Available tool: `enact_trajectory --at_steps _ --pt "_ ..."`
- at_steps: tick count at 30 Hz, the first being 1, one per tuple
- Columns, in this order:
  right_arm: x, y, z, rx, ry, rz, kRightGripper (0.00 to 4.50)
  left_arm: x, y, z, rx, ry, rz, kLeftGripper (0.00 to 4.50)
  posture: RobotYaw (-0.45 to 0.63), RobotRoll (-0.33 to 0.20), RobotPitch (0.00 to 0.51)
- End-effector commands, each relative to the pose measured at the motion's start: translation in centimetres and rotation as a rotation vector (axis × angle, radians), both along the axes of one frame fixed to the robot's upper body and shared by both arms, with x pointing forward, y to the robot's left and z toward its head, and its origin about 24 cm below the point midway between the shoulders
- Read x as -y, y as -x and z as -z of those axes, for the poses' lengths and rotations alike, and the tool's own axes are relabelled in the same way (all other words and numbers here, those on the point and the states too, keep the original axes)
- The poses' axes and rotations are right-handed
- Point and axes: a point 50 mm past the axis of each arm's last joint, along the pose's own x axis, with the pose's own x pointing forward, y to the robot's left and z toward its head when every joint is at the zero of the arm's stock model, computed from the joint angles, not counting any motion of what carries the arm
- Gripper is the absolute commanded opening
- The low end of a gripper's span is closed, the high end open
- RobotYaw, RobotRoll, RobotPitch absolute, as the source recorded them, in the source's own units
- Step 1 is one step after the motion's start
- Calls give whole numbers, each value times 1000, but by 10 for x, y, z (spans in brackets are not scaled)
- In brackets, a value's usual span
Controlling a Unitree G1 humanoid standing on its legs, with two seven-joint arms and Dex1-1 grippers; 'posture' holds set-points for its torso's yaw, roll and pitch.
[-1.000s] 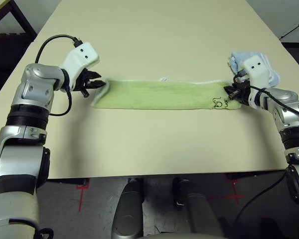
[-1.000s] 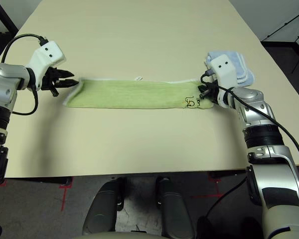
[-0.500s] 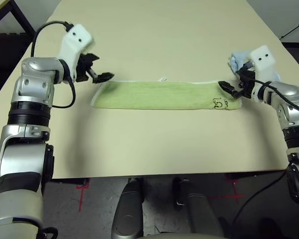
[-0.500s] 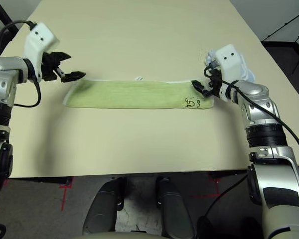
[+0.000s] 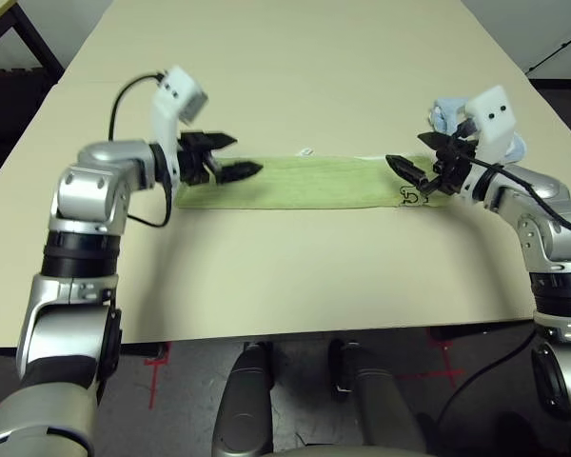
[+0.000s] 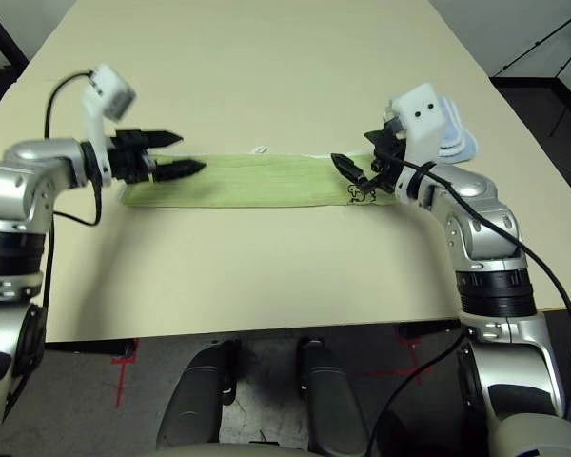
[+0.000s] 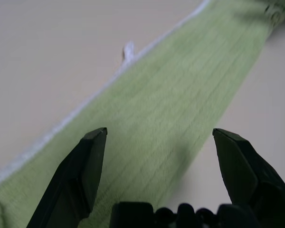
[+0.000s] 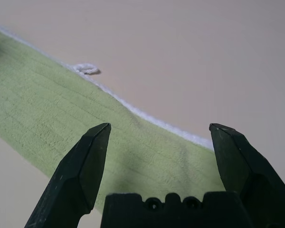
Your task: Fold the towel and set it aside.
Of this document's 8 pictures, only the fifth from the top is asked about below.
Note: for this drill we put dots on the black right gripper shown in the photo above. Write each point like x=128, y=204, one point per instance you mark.
x=452, y=166

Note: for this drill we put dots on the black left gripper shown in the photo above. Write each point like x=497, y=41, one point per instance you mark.
x=195, y=162

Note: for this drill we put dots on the green towel with white trim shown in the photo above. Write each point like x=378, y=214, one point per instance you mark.
x=314, y=181

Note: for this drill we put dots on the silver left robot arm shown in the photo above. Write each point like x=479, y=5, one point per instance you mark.
x=100, y=185

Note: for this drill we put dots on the folded light blue towel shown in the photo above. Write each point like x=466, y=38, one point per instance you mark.
x=449, y=112

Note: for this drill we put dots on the black low platform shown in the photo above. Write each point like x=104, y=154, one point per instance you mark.
x=568, y=105

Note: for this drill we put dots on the black tripod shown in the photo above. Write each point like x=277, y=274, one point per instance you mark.
x=559, y=52

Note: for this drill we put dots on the side table with black legs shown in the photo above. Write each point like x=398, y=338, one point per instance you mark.
x=45, y=52

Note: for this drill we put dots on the black foam floor mat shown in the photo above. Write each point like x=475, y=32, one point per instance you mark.
x=5, y=119

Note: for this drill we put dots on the grey robot right leg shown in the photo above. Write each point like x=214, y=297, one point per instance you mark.
x=380, y=404

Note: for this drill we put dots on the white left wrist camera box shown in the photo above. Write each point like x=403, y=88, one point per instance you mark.
x=181, y=90

